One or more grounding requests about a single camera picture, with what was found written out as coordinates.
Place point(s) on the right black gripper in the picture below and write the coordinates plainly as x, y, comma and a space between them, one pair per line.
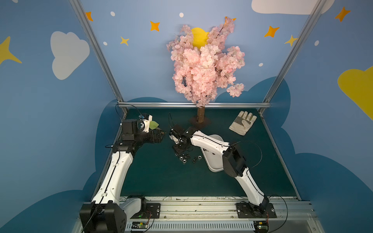
177, 133

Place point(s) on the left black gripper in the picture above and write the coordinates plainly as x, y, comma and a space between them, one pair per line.
157, 135

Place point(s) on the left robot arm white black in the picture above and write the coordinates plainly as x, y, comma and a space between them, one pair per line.
105, 213

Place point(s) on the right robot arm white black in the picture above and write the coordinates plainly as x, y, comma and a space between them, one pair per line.
233, 163

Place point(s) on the white storage box tray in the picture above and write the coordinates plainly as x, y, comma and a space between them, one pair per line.
214, 163

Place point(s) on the grey work glove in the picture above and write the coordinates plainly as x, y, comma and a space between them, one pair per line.
243, 123

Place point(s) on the pink cherry blossom tree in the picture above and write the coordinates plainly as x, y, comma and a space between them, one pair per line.
200, 71

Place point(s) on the left green circuit board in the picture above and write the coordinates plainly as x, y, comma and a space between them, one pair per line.
139, 226

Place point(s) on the green circuit board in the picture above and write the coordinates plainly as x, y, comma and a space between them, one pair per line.
139, 226
261, 227

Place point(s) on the right green circuit board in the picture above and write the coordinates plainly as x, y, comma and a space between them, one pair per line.
261, 227

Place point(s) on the green toy shovel wooden handle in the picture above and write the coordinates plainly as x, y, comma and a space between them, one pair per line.
153, 125

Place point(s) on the aluminium frame back bar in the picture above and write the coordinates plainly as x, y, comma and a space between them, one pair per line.
192, 105

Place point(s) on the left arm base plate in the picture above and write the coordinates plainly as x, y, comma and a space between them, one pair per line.
152, 210

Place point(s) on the aluminium front rail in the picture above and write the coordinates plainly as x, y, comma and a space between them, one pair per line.
218, 215

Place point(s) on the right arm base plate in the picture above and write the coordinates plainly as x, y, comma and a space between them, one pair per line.
247, 210

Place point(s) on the aluminium frame left post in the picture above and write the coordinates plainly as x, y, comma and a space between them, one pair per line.
80, 13

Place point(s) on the aluminium frame post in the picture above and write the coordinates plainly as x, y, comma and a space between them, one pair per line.
304, 34
80, 13

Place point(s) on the aluminium frame right post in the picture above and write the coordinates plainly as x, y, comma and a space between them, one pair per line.
304, 34

